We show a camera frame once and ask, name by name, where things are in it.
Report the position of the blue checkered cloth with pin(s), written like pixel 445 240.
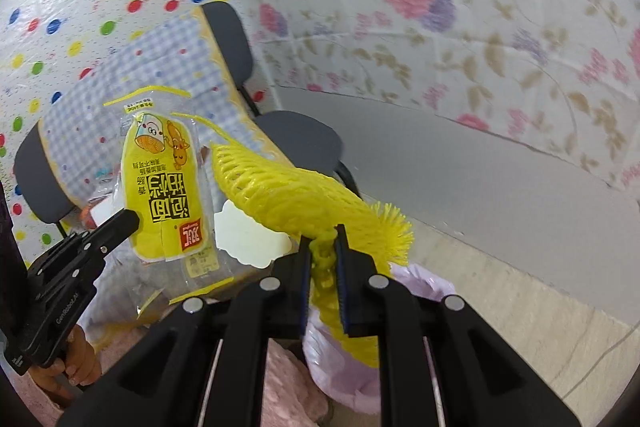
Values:
pixel 187 53

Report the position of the white paper scrap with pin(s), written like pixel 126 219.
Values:
pixel 246 240

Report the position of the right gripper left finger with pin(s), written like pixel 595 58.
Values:
pixel 204 364

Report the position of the pink trash bag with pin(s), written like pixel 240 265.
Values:
pixel 337 373

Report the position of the grey office chair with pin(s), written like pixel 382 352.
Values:
pixel 306 142

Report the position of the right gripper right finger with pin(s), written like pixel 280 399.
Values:
pixel 440 362

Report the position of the floral pattern sheet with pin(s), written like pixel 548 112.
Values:
pixel 558 76

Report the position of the yellow foam fruit net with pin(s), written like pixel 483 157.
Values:
pixel 305 203

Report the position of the left hand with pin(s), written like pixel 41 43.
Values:
pixel 81 366

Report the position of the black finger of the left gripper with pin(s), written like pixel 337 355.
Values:
pixel 114 231

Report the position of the yellow snack wrapper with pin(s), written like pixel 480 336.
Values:
pixel 161 178

